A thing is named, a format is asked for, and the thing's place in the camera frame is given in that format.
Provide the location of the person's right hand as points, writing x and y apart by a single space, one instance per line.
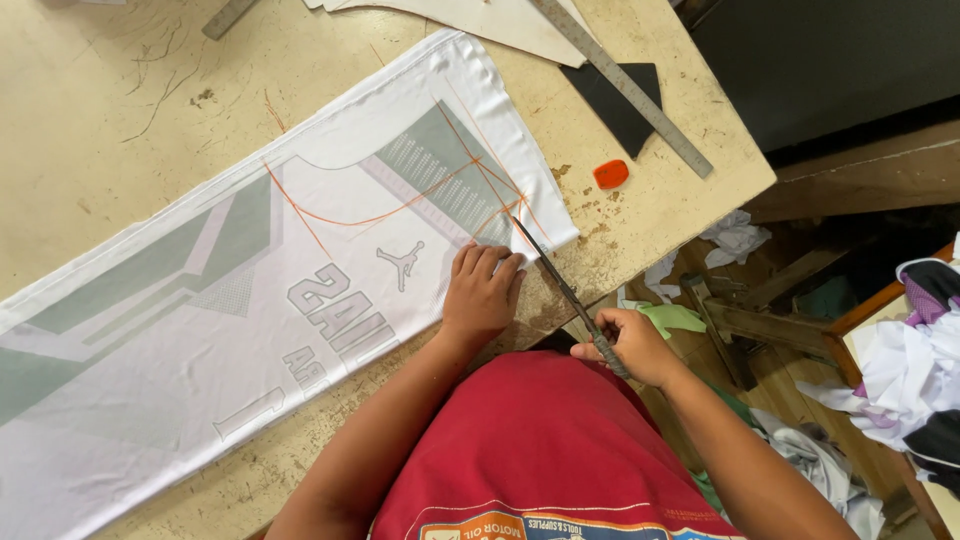
645 349

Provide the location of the person's left hand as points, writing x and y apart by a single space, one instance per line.
480 300

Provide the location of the dark metal tailor scissors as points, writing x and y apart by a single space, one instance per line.
559 279

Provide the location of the white printed jersey fabric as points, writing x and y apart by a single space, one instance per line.
247 300

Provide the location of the green fabric scrap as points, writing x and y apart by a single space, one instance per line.
671 316

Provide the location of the small white fabric scrap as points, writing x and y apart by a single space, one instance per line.
661 274

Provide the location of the person's red printed shirt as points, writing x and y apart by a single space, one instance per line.
547 442

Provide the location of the white crumpled fabric scrap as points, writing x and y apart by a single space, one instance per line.
735 236

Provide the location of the orange tailor's chalk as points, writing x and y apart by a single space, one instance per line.
610 174

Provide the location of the grey white cloth pile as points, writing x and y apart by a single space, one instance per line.
821 469

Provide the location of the wooden side table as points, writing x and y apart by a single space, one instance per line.
862 319

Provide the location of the black pattern piece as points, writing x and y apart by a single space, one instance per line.
619 105

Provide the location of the long steel ruler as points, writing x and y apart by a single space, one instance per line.
626 86

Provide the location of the heap of white purple fabrics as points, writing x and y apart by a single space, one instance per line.
911 367

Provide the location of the dark cabinet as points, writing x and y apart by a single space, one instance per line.
825 67

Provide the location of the short steel ruler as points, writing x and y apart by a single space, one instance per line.
229 16

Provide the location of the wooden stool frame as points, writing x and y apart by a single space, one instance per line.
765 326

